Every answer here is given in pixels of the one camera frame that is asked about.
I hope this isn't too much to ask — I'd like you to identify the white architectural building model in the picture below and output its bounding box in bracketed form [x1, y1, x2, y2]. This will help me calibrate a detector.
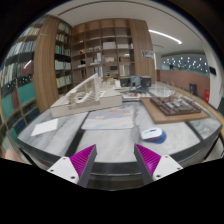
[50, 73, 122, 118]

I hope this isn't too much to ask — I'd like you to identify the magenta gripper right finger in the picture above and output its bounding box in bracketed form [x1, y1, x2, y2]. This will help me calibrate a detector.
[134, 144, 182, 185]

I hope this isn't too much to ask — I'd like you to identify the white paper sheet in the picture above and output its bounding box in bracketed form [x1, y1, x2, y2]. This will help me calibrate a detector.
[32, 119, 58, 136]

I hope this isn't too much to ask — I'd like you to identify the wooden display shelf unit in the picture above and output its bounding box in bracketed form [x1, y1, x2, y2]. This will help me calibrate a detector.
[71, 18, 156, 84]

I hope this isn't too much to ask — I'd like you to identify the wooden wall panel column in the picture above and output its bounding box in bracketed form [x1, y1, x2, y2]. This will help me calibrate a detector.
[33, 16, 59, 112]

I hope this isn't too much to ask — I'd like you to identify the brown wooden site model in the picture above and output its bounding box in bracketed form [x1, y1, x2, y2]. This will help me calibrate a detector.
[141, 97, 210, 124]

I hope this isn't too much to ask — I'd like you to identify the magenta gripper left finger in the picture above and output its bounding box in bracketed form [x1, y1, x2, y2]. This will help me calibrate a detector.
[48, 145, 97, 188]

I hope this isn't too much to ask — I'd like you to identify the white computer mouse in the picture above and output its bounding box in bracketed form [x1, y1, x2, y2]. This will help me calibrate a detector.
[141, 127, 162, 140]

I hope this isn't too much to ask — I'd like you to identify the grey box on table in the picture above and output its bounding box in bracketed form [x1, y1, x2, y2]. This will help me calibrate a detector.
[130, 76, 151, 89]

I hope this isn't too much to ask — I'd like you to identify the tall bookshelf with books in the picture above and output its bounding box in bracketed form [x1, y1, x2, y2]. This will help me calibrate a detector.
[0, 16, 73, 152]

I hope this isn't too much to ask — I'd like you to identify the printed map sheet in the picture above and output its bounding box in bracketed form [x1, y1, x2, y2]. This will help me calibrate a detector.
[82, 109, 134, 130]

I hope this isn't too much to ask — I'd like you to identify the ceiling light strip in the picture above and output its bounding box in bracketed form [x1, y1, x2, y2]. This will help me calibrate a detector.
[149, 29, 182, 45]

